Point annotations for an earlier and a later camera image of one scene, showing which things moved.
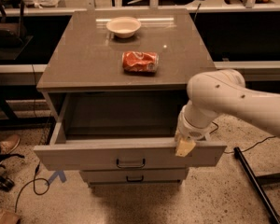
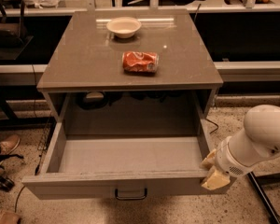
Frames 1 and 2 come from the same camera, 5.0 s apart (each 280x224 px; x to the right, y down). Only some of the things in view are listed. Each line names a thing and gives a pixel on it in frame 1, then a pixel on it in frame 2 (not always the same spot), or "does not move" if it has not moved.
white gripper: (189, 132) -> (228, 161)
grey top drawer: (119, 131) -> (128, 159)
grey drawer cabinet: (116, 81) does not move
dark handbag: (7, 35) does not move
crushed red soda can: (140, 62) does not move
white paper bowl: (123, 27) does not move
